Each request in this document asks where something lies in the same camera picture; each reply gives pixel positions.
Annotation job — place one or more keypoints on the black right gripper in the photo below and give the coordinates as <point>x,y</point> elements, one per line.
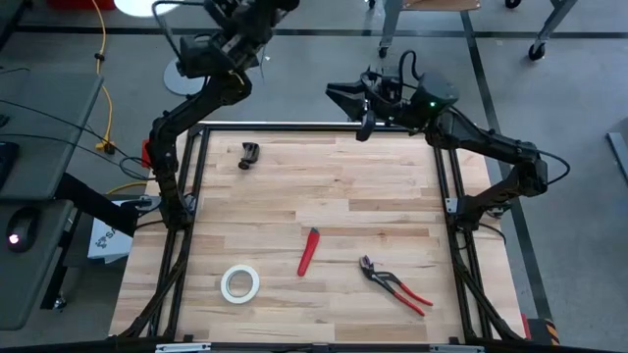
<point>397,105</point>

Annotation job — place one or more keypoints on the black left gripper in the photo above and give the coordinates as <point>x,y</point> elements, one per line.
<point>255,10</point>

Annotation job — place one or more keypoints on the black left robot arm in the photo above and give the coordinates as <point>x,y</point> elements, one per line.
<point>167,147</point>

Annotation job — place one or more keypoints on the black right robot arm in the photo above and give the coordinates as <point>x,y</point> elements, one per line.
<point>490,142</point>

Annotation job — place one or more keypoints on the black screw clamp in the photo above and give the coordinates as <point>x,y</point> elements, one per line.
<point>250,154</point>

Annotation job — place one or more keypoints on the wooden-top table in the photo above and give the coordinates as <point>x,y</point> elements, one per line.
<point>441,4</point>

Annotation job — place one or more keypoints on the red floor bin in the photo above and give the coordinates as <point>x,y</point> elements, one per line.
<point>78,4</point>

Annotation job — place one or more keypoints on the white tape roll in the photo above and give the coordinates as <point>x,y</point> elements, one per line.
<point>252,284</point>

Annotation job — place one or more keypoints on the silver aluminium extrusion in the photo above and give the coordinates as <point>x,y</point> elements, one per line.
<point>456,349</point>
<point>182,348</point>

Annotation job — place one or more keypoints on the grey desk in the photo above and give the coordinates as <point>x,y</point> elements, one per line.
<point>44,162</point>

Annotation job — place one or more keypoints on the grey metal bar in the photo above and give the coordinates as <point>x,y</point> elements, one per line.
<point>618,157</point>

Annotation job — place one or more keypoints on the white cardboard box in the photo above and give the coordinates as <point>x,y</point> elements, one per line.
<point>108,240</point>

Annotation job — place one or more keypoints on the hazard-striped black box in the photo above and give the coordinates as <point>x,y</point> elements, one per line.
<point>543,331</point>

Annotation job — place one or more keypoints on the black computer mouse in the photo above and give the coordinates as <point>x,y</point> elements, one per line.
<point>22,229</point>

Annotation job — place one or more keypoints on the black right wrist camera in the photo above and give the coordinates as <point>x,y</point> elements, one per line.
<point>392,81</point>

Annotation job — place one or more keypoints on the silver arm base bracket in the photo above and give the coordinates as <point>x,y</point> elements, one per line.
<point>451,206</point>

